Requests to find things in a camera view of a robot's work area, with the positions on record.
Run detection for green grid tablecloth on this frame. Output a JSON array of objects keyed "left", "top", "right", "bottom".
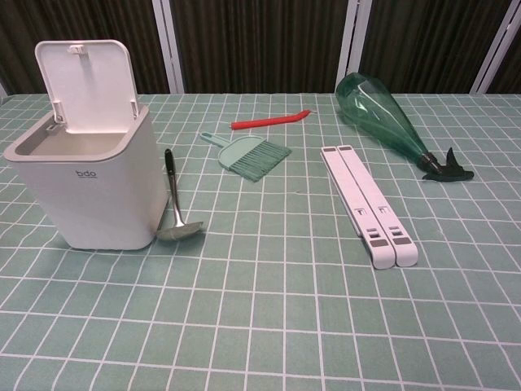
[{"left": 0, "top": 90, "right": 521, "bottom": 391}]

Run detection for white trash bin lid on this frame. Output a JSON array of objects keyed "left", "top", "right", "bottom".
[
  {"left": 3, "top": 103, "right": 172, "bottom": 251},
  {"left": 34, "top": 39, "right": 140, "bottom": 135}
]

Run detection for small green hand brush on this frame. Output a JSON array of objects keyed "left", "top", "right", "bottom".
[{"left": 233, "top": 139, "right": 293, "bottom": 183}]

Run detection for red crevice brush stick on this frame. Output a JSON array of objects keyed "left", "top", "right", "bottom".
[{"left": 230, "top": 108, "right": 313, "bottom": 131}]

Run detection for white folding laptop stand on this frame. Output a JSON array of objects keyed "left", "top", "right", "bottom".
[{"left": 319, "top": 145, "right": 419, "bottom": 271}]

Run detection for green spray bottle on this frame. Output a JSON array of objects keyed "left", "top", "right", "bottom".
[{"left": 335, "top": 72, "right": 475, "bottom": 182}]

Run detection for dark ribbed partition panel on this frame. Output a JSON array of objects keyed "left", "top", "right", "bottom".
[
  {"left": 360, "top": 0, "right": 514, "bottom": 94},
  {"left": 0, "top": 0, "right": 170, "bottom": 95},
  {"left": 170, "top": 0, "right": 354, "bottom": 94}
]

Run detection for steel ladle with black handle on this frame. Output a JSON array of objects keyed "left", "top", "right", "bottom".
[{"left": 156, "top": 148, "right": 204, "bottom": 242}]

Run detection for white partition frame post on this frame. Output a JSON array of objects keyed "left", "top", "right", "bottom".
[
  {"left": 151, "top": 0, "right": 186, "bottom": 94},
  {"left": 336, "top": 0, "right": 370, "bottom": 94},
  {"left": 474, "top": 0, "right": 521, "bottom": 95}
]

